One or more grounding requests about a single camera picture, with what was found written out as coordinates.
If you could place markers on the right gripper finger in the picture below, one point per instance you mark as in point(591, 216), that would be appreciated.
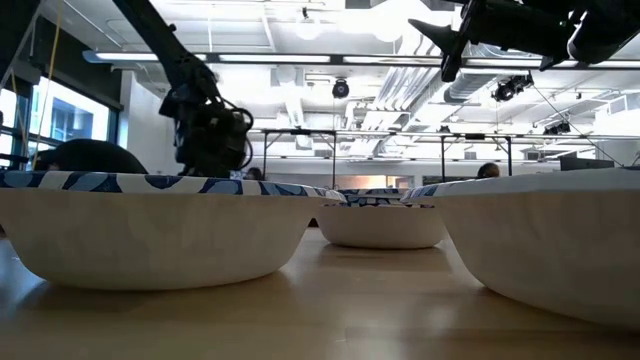
point(442, 35)

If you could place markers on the blue white patterned paper bowl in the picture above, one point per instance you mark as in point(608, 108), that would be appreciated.
point(550, 240)
point(150, 235)
point(380, 227)
point(375, 199)
point(370, 191)

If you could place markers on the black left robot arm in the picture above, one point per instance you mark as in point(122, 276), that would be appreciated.
point(165, 50)

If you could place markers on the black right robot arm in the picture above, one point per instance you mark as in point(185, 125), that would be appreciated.
point(605, 35)

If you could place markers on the person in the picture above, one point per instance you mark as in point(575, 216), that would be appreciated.
point(90, 157)
point(488, 170)
point(255, 173)

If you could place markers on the black spotlight cluster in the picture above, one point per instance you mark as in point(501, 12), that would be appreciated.
point(510, 87)
point(557, 129)

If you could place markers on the long fluorescent light strip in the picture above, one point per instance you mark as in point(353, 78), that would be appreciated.
point(275, 58)

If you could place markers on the black round speaker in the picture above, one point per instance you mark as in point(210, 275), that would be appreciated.
point(340, 89)

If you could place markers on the black computer monitor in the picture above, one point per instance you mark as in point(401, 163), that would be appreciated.
point(585, 164)

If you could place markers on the black metal station frame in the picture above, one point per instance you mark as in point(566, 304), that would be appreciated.
point(475, 136)
point(300, 132)

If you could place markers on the glass window wall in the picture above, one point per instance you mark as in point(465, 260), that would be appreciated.
point(70, 120)

